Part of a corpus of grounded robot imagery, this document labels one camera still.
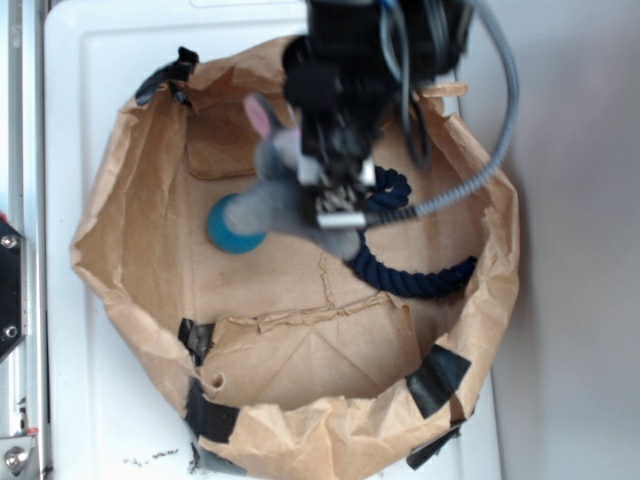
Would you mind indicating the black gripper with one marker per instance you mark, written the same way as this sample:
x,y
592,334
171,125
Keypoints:
x,y
357,62

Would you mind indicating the gray plush donkey toy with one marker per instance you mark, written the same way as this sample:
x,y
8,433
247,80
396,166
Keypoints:
x,y
276,202

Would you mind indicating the blue textured ball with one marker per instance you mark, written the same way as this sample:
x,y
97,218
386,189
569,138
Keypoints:
x,y
223,237

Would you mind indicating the crumpled brown paper bag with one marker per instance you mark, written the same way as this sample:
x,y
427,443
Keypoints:
x,y
314,358

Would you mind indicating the black tape piece front right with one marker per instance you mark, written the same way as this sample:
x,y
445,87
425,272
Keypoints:
x,y
431,386

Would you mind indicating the black tape piece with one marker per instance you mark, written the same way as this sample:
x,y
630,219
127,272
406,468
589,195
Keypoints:
x,y
206,419
431,386

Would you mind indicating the black tape piece front left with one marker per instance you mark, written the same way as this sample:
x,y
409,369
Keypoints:
x,y
206,419

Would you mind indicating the white plastic bin lid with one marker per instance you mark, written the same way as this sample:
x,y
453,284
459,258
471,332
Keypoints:
x,y
107,419

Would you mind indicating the black octagonal mount plate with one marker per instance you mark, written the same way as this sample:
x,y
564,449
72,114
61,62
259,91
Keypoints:
x,y
11,289

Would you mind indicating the aluminium rail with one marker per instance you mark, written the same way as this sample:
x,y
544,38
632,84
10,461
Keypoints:
x,y
25,430

